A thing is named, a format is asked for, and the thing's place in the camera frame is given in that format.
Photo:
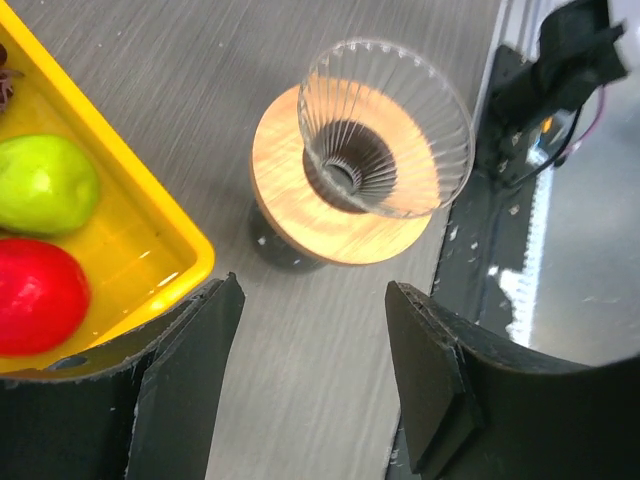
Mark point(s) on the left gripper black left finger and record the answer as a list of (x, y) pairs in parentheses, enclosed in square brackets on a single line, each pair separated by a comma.
[(141, 406)]

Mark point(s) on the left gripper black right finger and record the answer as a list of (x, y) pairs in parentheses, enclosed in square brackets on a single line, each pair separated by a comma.
[(552, 419)]

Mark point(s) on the clear glass ribbed dripper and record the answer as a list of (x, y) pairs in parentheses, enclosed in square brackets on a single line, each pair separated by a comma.
[(425, 130)]

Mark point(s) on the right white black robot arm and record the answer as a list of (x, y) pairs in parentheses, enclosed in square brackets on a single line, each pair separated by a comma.
[(583, 45)]

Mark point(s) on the red apple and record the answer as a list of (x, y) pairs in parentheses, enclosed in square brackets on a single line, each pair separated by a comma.
[(45, 296)]

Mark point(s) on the yellow plastic tray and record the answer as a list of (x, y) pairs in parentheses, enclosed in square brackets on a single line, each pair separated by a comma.
[(141, 252)]

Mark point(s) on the light green apple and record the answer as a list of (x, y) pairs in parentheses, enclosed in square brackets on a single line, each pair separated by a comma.
[(49, 185)]

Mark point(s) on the red grape bunch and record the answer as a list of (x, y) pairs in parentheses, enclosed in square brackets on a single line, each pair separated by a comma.
[(6, 80)]

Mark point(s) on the white slotted cable duct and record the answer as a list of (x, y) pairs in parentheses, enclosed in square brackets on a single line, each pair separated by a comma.
[(525, 295)]

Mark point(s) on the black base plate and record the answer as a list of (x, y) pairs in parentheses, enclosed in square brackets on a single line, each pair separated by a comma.
[(480, 225)]

